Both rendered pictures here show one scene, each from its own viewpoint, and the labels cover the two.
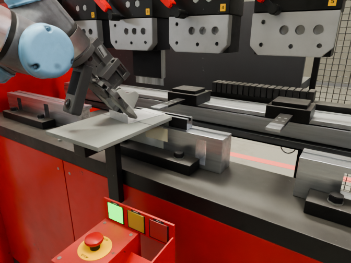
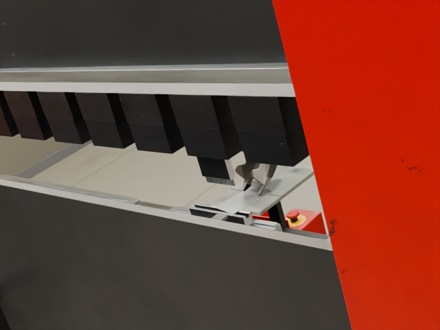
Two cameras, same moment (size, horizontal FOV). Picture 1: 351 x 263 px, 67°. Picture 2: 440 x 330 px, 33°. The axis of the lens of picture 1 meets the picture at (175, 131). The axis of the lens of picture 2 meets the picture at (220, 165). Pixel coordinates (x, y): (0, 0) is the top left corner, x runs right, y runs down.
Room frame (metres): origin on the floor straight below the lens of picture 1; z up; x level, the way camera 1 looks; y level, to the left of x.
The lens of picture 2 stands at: (2.46, 0.57, 1.82)
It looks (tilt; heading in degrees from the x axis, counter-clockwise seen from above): 21 degrees down; 196
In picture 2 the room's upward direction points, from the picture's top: 16 degrees counter-clockwise
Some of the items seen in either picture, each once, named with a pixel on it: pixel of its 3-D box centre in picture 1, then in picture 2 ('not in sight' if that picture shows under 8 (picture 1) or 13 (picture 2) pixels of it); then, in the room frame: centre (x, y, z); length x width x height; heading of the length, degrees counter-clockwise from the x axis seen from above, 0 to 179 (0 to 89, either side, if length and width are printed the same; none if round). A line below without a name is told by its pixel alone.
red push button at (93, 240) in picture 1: (94, 243); (293, 217); (0.46, 0.17, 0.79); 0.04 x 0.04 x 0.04
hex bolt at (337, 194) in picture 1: (336, 198); not in sight; (0.45, -0.31, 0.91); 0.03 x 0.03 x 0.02
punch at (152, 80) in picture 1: (149, 67); (216, 167); (0.77, 0.08, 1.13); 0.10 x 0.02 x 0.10; 57
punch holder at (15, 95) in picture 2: not in sight; (35, 110); (0.35, -0.57, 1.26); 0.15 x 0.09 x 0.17; 57
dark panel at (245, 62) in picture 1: (177, 56); (124, 301); (1.33, -0.01, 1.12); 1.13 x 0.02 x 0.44; 57
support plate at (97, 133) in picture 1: (114, 124); (265, 186); (0.65, 0.16, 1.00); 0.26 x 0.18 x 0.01; 147
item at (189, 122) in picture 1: (160, 117); (220, 215); (0.75, 0.04, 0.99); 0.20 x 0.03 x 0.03; 57
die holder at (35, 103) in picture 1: (46, 109); not in sight; (1.07, 0.54, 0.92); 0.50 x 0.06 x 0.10; 57
